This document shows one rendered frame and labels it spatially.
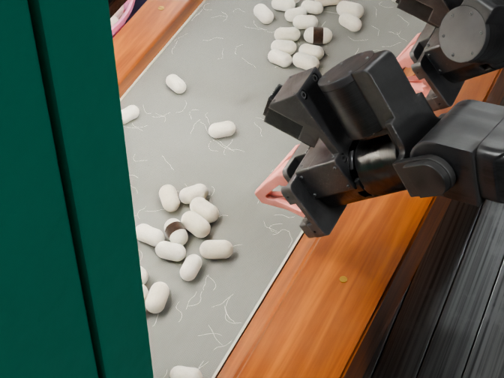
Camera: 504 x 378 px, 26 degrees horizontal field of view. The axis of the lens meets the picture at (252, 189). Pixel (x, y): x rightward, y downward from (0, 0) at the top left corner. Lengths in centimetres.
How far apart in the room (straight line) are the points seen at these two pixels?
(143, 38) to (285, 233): 36
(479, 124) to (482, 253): 43
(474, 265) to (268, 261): 26
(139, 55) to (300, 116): 47
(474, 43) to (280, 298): 33
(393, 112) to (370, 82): 3
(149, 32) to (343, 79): 55
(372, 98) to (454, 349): 39
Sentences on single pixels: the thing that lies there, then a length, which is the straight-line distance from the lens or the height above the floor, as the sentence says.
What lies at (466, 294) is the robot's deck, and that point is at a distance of 129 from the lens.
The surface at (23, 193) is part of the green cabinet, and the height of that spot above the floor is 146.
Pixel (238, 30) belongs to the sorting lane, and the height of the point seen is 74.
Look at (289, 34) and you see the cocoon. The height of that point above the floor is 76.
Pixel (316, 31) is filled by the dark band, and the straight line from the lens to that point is 145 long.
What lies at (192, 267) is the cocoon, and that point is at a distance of 118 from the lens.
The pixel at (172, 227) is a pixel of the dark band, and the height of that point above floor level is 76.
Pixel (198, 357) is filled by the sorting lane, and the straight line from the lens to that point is 113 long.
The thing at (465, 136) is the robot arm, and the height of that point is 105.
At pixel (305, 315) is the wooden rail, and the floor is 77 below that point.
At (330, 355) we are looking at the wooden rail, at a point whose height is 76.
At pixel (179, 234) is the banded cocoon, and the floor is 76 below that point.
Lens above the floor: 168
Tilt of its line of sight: 47 degrees down
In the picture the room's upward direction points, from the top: straight up
